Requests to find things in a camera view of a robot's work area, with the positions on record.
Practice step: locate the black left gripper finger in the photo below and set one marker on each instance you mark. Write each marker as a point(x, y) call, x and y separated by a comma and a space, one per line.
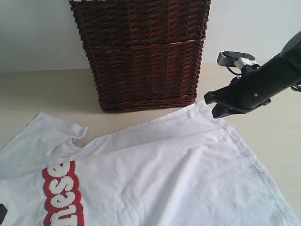
point(3, 211)

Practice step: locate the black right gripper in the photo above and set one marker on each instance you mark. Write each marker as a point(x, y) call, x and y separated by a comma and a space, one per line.
point(248, 93)

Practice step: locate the white t-shirt with red logo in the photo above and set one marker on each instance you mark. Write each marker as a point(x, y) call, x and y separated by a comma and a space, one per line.
point(182, 169)

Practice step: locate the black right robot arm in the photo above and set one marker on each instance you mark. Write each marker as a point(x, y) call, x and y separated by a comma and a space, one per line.
point(285, 68)

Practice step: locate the dark brown wicker basket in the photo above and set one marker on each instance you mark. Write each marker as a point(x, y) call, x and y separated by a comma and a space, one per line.
point(144, 54)

